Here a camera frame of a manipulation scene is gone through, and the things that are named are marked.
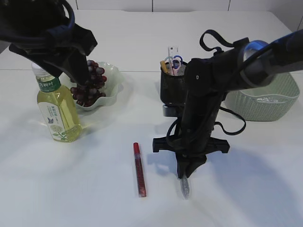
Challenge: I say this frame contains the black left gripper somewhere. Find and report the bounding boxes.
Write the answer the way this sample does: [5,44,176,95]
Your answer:
[0,0,98,85]

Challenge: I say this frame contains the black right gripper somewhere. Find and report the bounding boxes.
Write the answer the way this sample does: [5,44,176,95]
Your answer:
[152,118,230,179]

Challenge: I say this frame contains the silver glitter glue tube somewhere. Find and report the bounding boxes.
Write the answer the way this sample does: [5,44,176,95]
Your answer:
[180,176,190,199]

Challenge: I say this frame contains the purple artificial grape bunch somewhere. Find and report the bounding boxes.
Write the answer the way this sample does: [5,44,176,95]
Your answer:
[70,60,107,107]

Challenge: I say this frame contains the yellow tea bottle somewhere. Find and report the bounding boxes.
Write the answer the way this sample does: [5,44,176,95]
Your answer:
[31,63,82,142]

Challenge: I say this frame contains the red glitter glue tube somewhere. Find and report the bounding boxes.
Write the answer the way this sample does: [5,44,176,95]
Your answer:
[133,142,147,198]

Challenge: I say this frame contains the clear plastic sheet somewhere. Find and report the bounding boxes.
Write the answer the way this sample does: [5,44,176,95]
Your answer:
[256,96,285,104]

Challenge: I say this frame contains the gold marker pen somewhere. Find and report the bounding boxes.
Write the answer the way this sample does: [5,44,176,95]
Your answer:
[160,61,169,74]

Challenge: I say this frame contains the pink purple scissors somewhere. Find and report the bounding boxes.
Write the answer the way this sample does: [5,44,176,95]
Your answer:
[164,55,183,76]

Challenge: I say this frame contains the blue capped scissors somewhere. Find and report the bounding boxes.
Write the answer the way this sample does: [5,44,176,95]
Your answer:
[172,55,183,69]

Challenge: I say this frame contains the clear plastic ruler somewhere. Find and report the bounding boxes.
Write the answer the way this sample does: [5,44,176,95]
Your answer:
[168,46,178,57]

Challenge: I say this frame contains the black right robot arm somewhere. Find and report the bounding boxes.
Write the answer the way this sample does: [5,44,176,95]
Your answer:
[152,30,303,178]

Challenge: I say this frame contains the black mesh pen cup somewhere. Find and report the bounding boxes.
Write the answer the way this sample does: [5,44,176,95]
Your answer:
[160,62,187,106]

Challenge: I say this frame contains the green woven plastic basket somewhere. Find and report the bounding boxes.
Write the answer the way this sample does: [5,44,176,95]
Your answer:
[225,73,300,122]

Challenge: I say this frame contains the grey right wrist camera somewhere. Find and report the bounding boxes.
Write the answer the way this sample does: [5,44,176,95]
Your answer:
[162,105,184,117]

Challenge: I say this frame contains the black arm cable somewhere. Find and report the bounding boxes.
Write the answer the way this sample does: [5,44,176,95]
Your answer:
[165,29,285,147]

